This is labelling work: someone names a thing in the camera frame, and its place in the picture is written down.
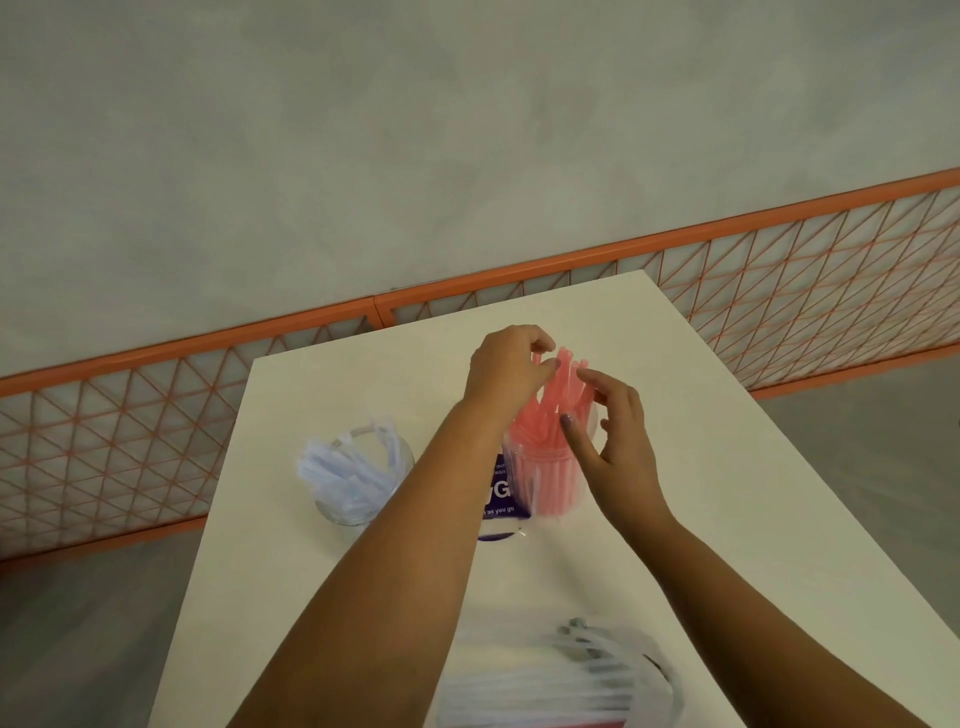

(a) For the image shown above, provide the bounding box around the clear jar with white straws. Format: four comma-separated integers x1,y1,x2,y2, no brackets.
299,423,415,529

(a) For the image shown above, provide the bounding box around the orange lattice fence panel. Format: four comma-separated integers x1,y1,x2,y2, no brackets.
374,168,960,399
0,296,384,564

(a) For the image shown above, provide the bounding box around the person's right hand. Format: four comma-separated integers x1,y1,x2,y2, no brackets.
558,367,678,540

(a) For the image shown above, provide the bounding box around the round purple sticker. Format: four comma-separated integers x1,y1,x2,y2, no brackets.
476,453,535,543

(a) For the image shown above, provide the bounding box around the clear jar with pink straws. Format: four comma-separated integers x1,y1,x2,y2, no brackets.
500,397,601,523

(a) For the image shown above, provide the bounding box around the pile of mixed straws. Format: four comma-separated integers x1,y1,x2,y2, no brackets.
442,637,639,728

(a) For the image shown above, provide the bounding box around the clear jar of pink straws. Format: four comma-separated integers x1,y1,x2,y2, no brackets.
506,346,601,519

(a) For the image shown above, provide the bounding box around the person's right forearm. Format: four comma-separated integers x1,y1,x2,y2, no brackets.
629,515,935,728

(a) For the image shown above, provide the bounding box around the clear plastic bag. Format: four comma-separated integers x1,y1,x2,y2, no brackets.
434,618,688,728

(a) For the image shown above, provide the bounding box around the person's left hand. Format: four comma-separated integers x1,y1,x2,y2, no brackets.
461,324,562,435

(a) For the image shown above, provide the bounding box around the person's left forearm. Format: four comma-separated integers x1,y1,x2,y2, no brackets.
228,401,513,728

